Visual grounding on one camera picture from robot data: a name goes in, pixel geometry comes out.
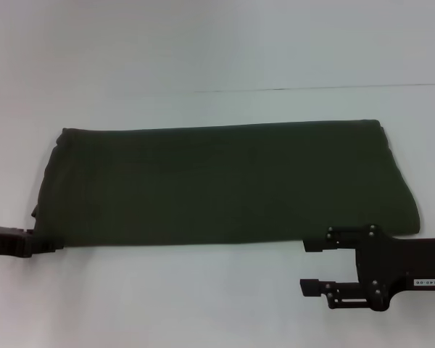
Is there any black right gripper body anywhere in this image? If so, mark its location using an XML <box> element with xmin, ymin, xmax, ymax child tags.
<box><xmin>354</xmin><ymin>223</ymin><xmax>435</xmax><ymax>312</ymax></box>

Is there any dark green printed t-shirt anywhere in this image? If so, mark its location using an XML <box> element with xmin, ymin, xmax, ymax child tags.
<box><xmin>30</xmin><ymin>118</ymin><xmax>423</xmax><ymax>251</ymax></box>

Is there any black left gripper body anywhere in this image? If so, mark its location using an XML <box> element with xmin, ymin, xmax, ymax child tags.
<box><xmin>0</xmin><ymin>223</ymin><xmax>36</xmax><ymax>259</ymax></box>

